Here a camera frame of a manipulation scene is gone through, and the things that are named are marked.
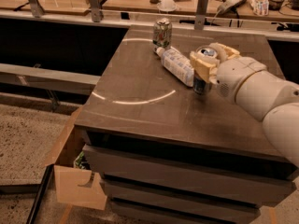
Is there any black mesh cup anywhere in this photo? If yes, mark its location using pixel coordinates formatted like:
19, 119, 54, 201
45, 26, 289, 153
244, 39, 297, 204
268, 0, 284, 10

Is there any colourful small packet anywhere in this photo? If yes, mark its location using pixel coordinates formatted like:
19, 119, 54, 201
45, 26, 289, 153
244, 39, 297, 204
250, 0, 269, 16

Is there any grey drawer cabinet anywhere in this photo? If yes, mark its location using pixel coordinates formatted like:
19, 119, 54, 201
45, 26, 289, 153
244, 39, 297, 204
76, 26, 297, 224

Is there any metal bracket right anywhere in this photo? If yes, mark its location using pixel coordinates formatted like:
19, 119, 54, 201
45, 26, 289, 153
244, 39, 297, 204
194, 0, 208, 30

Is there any wooden workbench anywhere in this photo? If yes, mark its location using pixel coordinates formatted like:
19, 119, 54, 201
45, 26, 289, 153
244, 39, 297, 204
0, 0, 299, 22

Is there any metal bracket left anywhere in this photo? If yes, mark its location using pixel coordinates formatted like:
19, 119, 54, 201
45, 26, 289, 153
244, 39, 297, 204
28, 0, 45, 18

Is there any metal bracket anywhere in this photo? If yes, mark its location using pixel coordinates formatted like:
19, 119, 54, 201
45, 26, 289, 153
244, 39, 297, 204
194, 0, 208, 30
28, 0, 45, 18
89, 0, 102, 22

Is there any green white soda can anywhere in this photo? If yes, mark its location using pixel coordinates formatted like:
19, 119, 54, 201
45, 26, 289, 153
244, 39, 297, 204
152, 18, 172, 52

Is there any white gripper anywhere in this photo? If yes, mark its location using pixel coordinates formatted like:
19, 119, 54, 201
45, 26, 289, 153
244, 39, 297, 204
190, 42, 267, 103

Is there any grey handheld device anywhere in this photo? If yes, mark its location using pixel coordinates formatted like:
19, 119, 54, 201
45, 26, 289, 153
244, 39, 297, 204
217, 0, 247, 15

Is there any white plastic bottle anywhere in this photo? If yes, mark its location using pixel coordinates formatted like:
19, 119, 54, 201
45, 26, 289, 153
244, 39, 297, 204
155, 47, 194, 87

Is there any silver blue redbull can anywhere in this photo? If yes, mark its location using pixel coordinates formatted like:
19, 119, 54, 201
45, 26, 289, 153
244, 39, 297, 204
193, 46, 218, 95

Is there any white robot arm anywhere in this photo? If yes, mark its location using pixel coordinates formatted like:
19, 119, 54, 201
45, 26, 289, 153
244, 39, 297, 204
190, 43, 299, 166

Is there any metal bracket middle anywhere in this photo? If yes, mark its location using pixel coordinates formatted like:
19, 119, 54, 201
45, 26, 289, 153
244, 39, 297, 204
89, 0, 102, 22

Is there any brown cardboard box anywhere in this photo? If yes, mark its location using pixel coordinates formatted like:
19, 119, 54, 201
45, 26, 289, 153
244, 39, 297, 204
44, 108, 107, 210

